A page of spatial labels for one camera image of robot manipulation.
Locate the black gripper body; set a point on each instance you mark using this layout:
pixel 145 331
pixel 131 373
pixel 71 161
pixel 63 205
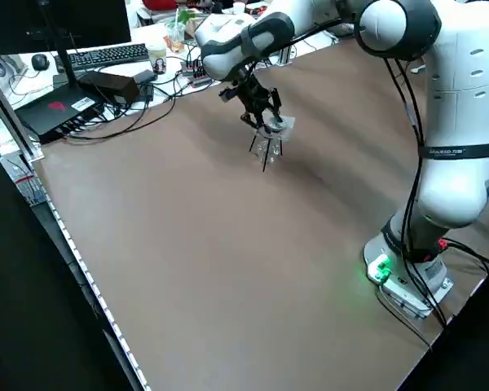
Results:
pixel 250 95

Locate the small white crucible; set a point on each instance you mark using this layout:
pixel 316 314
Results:
pixel 275 123

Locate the small pale green spoon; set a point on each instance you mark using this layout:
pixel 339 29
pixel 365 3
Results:
pixel 418 70

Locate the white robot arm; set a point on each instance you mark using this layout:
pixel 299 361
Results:
pixel 456 102

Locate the grey hub red plugs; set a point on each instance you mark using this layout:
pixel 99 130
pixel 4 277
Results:
pixel 197 75

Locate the small white paper cup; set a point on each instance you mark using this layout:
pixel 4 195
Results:
pixel 239 8

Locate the clear drink cup with straw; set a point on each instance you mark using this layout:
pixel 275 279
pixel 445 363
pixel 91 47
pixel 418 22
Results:
pixel 175 36

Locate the white printed cup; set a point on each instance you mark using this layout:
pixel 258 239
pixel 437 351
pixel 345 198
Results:
pixel 158 61

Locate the small black adapter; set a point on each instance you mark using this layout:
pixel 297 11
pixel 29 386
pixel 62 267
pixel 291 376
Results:
pixel 144 91

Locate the red bag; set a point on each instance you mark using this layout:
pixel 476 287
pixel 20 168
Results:
pixel 159 3

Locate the black power brick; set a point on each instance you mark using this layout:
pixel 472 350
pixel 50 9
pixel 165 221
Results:
pixel 110 85

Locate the black keyboard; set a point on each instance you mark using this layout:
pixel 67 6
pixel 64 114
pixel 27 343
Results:
pixel 106 55

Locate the black monitor stand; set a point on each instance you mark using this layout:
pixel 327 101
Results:
pixel 65 69

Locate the black box red logo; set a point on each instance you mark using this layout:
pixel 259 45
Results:
pixel 57 112

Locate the black monitor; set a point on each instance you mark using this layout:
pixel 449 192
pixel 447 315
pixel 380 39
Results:
pixel 65 24

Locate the black computer mouse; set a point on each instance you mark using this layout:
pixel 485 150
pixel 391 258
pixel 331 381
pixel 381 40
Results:
pixel 40 61

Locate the aluminium corner column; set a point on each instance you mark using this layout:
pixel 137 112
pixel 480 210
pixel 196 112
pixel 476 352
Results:
pixel 18 122

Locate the grey desk gadget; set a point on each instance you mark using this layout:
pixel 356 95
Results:
pixel 2 67

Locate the aluminium camera post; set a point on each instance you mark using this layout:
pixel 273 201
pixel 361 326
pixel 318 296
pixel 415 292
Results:
pixel 286 55

